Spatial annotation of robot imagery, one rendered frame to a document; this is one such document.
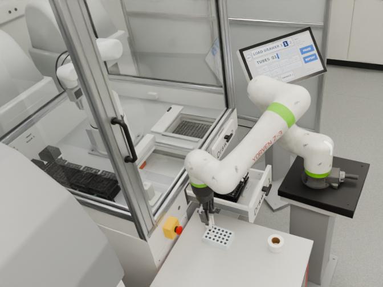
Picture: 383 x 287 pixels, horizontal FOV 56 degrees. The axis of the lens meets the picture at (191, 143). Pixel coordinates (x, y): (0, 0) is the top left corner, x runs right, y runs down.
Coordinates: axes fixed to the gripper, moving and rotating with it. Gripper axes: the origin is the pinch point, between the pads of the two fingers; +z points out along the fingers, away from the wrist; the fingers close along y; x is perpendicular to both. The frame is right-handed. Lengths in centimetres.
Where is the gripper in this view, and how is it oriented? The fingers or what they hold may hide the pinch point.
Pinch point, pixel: (209, 221)
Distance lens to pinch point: 162.3
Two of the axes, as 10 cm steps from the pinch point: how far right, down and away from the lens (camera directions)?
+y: -4.0, 6.2, -6.8
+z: 1.5, 7.7, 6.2
